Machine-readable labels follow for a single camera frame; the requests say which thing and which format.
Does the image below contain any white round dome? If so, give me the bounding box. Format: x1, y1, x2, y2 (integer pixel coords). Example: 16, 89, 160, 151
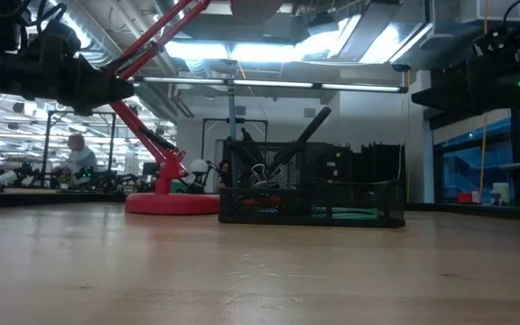
190, 158, 210, 175

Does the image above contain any long tube light fixture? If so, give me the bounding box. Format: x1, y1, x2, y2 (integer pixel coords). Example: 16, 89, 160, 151
142, 76, 409, 95

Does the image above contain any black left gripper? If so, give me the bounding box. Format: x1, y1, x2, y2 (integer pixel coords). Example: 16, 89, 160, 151
15, 42, 135, 115

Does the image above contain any black background gantry frame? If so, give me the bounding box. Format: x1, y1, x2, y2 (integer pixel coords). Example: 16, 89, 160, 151
200, 116, 270, 195

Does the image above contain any black background stand frame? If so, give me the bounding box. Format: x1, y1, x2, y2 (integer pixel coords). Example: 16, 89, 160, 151
42, 110, 117, 181

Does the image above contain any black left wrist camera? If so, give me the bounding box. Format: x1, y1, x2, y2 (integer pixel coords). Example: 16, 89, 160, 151
23, 18, 83, 58

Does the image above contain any teal sticky note pad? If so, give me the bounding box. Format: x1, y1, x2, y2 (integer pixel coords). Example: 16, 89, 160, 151
311, 206, 381, 221

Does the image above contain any small red rectangular object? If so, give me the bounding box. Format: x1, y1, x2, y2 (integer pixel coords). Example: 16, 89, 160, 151
241, 195, 283, 209

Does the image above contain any black binder clip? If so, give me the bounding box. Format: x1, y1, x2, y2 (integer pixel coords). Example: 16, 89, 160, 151
249, 162, 269, 189

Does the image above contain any yellow hanging cable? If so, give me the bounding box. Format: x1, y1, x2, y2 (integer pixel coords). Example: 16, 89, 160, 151
478, 0, 490, 200

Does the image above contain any black pen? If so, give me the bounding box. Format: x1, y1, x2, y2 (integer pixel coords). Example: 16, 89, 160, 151
282, 106, 333, 154

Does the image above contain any red desk lamp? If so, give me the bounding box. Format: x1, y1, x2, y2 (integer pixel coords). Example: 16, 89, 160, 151
101, 0, 284, 216

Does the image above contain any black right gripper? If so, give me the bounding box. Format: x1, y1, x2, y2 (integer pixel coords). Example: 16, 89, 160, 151
411, 52, 520, 131

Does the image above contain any black mesh desk organizer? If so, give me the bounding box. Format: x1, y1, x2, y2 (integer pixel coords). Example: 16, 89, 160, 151
218, 140, 406, 228

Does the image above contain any person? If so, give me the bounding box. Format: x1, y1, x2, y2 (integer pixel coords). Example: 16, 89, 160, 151
59, 133, 99, 177

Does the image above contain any white ceiling box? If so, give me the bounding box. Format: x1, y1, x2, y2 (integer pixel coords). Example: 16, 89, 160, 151
460, 0, 520, 23

